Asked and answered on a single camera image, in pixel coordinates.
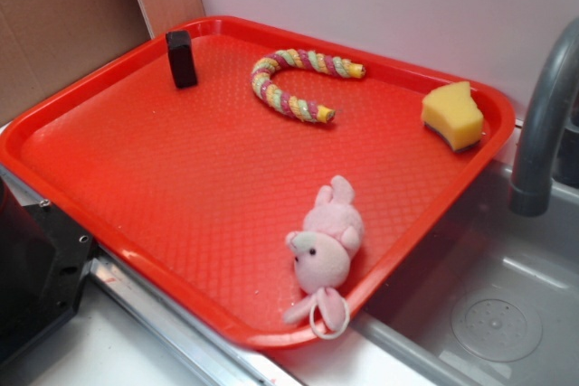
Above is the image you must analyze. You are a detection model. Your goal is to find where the grey toy sink basin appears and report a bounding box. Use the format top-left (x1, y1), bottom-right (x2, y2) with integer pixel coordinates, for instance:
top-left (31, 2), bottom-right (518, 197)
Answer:
top-left (271, 164), bottom-right (579, 386)

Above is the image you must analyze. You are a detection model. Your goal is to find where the brown cardboard panel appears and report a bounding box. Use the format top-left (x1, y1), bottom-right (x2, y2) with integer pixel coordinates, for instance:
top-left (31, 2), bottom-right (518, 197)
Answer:
top-left (1, 0), bottom-right (204, 124)

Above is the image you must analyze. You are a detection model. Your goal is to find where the silver metal counter edge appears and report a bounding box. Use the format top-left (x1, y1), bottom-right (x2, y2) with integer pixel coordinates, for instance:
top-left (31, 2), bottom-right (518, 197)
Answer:
top-left (0, 164), bottom-right (290, 386)

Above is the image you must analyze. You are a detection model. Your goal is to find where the multicolour twisted rope toy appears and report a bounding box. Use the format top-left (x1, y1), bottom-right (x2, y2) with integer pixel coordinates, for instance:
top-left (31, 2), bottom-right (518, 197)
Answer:
top-left (250, 49), bottom-right (366, 124)

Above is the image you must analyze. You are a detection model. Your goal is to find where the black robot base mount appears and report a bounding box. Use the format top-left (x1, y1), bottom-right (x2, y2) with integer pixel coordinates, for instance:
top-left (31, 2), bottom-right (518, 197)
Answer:
top-left (1, 183), bottom-right (95, 364)

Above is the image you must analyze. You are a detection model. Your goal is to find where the small black box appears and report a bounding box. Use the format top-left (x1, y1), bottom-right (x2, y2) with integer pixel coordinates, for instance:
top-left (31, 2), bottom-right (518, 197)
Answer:
top-left (166, 30), bottom-right (198, 89)

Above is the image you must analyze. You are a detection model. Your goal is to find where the yellow sponge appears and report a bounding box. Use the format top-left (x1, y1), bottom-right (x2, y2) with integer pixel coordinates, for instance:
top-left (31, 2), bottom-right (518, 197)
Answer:
top-left (421, 81), bottom-right (484, 152)

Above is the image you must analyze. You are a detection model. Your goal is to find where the grey toy faucet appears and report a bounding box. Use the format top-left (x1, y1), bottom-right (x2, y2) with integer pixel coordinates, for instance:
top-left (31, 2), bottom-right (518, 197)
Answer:
top-left (508, 19), bottom-right (578, 217)

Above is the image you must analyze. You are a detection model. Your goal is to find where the pink plush bunny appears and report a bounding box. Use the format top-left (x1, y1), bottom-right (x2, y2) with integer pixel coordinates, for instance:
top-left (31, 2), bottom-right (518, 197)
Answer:
top-left (282, 175), bottom-right (365, 340)

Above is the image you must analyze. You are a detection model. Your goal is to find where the red plastic tray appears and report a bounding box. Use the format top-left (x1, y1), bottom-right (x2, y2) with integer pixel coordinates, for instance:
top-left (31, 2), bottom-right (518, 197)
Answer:
top-left (1, 17), bottom-right (515, 349)

